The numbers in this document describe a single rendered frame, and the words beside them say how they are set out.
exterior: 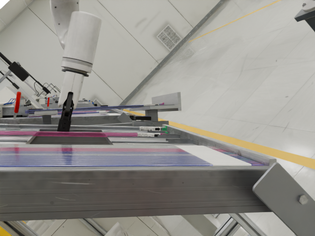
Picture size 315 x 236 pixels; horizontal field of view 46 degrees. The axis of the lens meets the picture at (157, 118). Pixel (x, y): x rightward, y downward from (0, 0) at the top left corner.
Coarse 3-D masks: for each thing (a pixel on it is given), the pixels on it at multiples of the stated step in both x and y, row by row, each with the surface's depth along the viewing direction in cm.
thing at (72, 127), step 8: (8, 128) 100; (16, 128) 100; (24, 128) 101; (32, 128) 101; (40, 128) 102; (48, 128) 102; (56, 128) 102; (72, 128) 103; (80, 128) 104; (88, 128) 104; (96, 128) 105; (104, 128) 105; (112, 128) 106; (120, 128) 106; (128, 128) 107; (136, 128) 107
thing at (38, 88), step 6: (30, 84) 666; (36, 84) 712; (42, 90) 702; (54, 90) 724; (42, 96) 658; (48, 96) 682; (54, 96) 723; (30, 102) 658; (78, 102) 676; (54, 108) 664
